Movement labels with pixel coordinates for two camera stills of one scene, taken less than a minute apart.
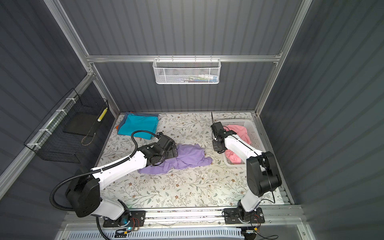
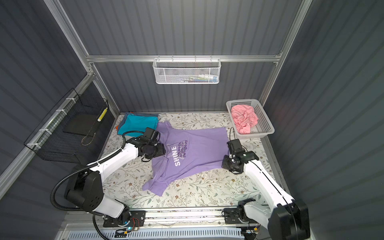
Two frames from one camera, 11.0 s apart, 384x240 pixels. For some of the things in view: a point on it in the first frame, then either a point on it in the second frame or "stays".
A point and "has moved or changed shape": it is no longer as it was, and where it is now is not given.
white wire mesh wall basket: [186, 71] stays
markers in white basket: [201, 78] stays
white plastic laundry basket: [256, 140] has moved or changed shape
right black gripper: [216, 148] to [224, 163]
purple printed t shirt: [189, 156] has moved or changed shape
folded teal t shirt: [135, 122] stays
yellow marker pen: [101, 116] stays
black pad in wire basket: [80, 123] stays
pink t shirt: [241, 132] to [244, 117]
